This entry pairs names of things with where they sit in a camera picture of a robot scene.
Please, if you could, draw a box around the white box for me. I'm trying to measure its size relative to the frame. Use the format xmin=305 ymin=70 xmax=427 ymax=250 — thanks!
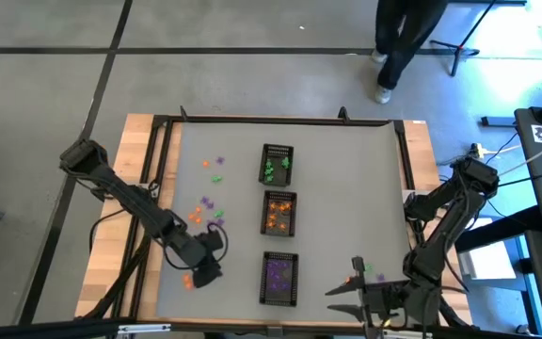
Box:
xmin=457 ymin=217 xmax=518 ymax=283

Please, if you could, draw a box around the black tripod stand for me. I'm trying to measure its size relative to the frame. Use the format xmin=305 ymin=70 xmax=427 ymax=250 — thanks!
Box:
xmin=428 ymin=0 xmax=501 ymax=78

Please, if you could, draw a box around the short black floor cable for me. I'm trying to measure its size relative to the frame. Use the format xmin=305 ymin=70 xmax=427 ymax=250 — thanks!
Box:
xmin=439 ymin=131 xmax=520 ymax=167

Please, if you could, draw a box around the black aluminium crossbeam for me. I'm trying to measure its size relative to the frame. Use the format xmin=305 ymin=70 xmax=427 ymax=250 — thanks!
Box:
xmin=0 ymin=317 xmax=535 ymax=339

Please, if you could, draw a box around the thin black cable loop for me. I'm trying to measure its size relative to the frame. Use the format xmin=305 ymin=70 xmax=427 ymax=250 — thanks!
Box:
xmin=88 ymin=206 xmax=129 ymax=258

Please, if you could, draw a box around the beige floor cable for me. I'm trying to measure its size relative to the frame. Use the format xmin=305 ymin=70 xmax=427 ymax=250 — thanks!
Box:
xmin=486 ymin=136 xmax=542 ymax=185

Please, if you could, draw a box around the black slotted plastic basket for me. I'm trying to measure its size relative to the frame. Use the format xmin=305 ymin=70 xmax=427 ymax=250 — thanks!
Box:
xmin=258 ymin=143 xmax=295 ymax=187
xmin=259 ymin=250 xmax=300 ymax=308
xmin=260 ymin=189 xmax=298 ymax=238

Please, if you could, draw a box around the grey table mat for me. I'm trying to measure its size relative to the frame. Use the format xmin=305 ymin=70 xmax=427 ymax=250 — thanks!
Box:
xmin=155 ymin=121 xmax=423 ymax=325

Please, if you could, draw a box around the blue metal table leg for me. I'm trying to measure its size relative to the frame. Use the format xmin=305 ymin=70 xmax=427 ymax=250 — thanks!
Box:
xmin=515 ymin=234 xmax=542 ymax=338

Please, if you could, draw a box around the person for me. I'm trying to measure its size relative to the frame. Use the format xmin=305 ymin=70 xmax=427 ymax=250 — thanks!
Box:
xmin=371 ymin=0 xmax=449 ymax=105

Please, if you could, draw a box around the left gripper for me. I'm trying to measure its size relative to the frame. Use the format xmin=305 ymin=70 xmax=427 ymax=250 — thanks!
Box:
xmin=183 ymin=229 xmax=227 ymax=289

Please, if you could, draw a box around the black cable bundle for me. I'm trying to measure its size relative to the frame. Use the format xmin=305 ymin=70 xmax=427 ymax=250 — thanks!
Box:
xmin=435 ymin=282 xmax=472 ymax=330
xmin=82 ymin=214 xmax=159 ymax=321

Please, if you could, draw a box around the black metal beam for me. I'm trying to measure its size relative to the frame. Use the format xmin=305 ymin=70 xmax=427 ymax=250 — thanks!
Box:
xmin=453 ymin=205 xmax=542 ymax=254

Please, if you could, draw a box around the long black floor cable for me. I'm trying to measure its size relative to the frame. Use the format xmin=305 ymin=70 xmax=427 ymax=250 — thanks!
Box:
xmin=496 ymin=171 xmax=542 ymax=197

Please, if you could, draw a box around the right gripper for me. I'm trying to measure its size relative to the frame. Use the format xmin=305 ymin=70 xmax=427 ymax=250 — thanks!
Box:
xmin=325 ymin=255 xmax=409 ymax=339

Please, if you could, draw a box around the silver metal bracket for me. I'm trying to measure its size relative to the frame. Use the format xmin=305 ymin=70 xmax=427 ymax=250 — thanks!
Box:
xmin=377 ymin=329 xmax=435 ymax=339
xmin=117 ymin=323 xmax=172 ymax=336

